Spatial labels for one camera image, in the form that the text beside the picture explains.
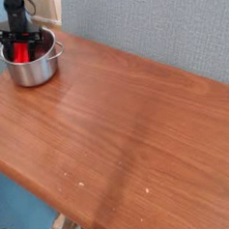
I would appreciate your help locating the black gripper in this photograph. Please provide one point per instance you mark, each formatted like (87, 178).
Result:
(18, 29)

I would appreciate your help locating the red plastic block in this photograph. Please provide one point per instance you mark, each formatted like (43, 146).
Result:
(21, 52)

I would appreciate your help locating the stainless steel pot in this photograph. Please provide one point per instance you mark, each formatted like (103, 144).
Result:
(42, 68)

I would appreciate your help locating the beige wooden cabinet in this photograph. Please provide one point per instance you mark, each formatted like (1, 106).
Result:
(48, 11)

